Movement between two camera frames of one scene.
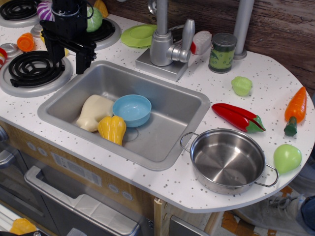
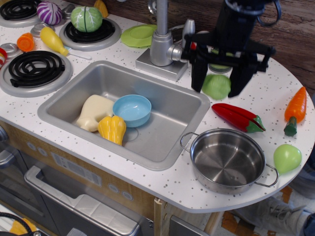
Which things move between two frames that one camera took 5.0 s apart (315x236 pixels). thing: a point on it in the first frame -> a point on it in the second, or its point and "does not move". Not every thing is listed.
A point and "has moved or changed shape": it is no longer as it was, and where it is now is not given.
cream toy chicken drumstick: [95, 107] does not move
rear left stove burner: [19, 14] does not move
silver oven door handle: [84, 204] does not move
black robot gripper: [70, 25] -> [234, 39]
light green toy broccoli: [241, 85] has moved or changed shape
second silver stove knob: [35, 31] does not move
